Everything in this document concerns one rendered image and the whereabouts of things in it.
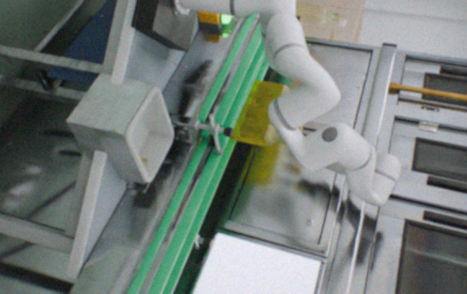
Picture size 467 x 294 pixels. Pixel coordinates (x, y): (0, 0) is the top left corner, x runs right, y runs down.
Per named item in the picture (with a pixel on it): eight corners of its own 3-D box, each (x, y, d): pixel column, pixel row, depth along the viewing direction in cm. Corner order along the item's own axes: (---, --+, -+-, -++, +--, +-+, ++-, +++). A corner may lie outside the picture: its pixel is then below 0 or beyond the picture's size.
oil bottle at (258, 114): (216, 122, 159) (278, 135, 153) (215, 111, 155) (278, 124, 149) (223, 110, 163) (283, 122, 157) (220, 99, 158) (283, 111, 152)
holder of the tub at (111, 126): (125, 189, 135) (150, 194, 133) (93, 127, 114) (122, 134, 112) (152, 141, 145) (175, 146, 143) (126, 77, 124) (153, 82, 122)
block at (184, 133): (173, 142, 144) (194, 147, 142) (166, 122, 137) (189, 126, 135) (177, 133, 146) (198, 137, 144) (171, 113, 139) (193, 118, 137)
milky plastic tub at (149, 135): (121, 179, 131) (149, 186, 128) (94, 127, 114) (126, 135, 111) (148, 131, 141) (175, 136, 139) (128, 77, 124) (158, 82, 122)
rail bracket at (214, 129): (195, 150, 144) (234, 159, 140) (185, 114, 131) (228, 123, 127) (199, 142, 145) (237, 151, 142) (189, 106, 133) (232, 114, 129)
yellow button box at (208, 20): (199, 28, 163) (219, 31, 161) (195, 10, 157) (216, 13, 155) (206, 15, 167) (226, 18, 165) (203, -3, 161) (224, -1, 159)
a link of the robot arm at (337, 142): (354, 105, 123) (305, 131, 129) (313, 68, 108) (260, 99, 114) (375, 160, 113) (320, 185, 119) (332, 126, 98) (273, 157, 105)
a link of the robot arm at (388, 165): (389, 191, 124) (404, 158, 125) (350, 173, 129) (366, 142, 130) (392, 198, 138) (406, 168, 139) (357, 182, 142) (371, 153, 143)
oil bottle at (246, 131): (211, 135, 156) (273, 149, 150) (208, 125, 152) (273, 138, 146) (216, 122, 159) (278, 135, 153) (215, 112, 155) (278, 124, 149)
